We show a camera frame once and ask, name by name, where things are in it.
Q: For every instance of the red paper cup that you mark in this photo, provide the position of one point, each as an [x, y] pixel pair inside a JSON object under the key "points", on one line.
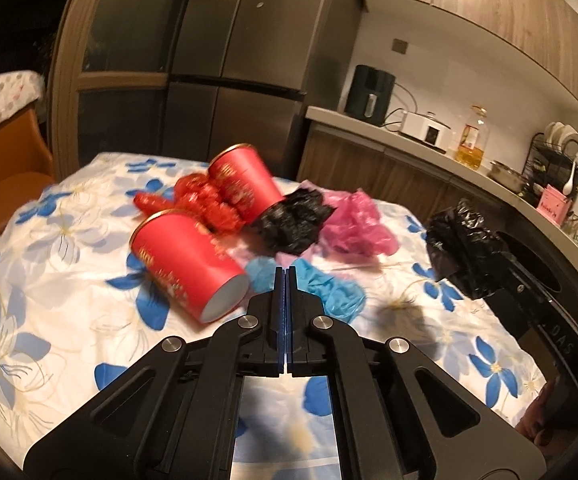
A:
{"points": [[241, 180], [184, 255]]}

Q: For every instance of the wooden kitchen counter cabinet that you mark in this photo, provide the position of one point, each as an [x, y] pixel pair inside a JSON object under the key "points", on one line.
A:
{"points": [[369, 160]]}

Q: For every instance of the wall socket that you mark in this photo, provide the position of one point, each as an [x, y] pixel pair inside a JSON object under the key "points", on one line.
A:
{"points": [[400, 46]]}

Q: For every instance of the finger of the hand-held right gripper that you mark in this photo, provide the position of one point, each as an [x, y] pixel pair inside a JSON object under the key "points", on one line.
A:
{"points": [[514, 280]]}

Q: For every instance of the pink plastic bag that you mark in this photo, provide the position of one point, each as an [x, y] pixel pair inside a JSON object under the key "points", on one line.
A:
{"points": [[359, 225]]}

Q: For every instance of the white rice cooker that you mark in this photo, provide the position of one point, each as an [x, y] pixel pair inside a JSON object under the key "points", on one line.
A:
{"points": [[421, 127]]}

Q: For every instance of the red plastic bag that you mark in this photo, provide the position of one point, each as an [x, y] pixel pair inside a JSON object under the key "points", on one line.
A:
{"points": [[204, 200]]}

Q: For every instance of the black dish rack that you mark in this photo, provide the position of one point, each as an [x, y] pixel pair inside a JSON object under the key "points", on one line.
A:
{"points": [[559, 152]]}

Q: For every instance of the polka dot cloth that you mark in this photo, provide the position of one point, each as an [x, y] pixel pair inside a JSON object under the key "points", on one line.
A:
{"points": [[4, 95]]}

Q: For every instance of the blue plastic bag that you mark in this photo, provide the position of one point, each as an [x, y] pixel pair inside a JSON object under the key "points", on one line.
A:
{"points": [[334, 295]]}

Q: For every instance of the wooden glass door cabinet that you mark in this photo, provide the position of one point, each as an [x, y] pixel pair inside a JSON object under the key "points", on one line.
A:
{"points": [[66, 85]]}

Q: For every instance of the orange chair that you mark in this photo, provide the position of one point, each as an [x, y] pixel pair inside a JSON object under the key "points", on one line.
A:
{"points": [[9, 170]]}

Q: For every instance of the blue floral tablecloth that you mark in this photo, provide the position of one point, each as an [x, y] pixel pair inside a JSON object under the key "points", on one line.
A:
{"points": [[69, 270]]}

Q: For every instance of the steel pot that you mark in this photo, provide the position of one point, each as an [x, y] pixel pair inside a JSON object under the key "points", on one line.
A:
{"points": [[506, 177]]}

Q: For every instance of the wooden wall cabinets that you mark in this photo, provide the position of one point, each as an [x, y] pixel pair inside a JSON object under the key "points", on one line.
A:
{"points": [[494, 15]]}

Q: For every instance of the white spoon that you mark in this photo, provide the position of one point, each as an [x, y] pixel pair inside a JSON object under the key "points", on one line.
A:
{"points": [[571, 175]]}

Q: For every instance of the black plastic bag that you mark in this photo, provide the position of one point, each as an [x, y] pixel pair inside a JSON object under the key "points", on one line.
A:
{"points": [[461, 245], [289, 225]]}

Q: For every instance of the person's right hand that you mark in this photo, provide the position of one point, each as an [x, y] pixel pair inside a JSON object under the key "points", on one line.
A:
{"points": [[539, 415]]}

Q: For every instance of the pink box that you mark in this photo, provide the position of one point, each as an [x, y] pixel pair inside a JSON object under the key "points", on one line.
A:
{"points": [[554, 205]]}

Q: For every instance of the steel refrigerator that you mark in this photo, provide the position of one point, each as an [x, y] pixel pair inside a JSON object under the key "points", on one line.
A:
{"points": [[249, 60]]}

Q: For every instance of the black air fryer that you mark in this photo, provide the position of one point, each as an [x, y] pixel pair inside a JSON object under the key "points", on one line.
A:
{"points": [[369, 92]]}

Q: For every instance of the cooking oil bottle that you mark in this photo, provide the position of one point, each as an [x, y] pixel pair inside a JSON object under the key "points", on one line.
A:
{"points": [[471, 145]]}

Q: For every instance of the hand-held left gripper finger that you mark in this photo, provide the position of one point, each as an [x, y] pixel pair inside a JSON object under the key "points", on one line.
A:
{"points": [[281, 310], [293, 310]]}

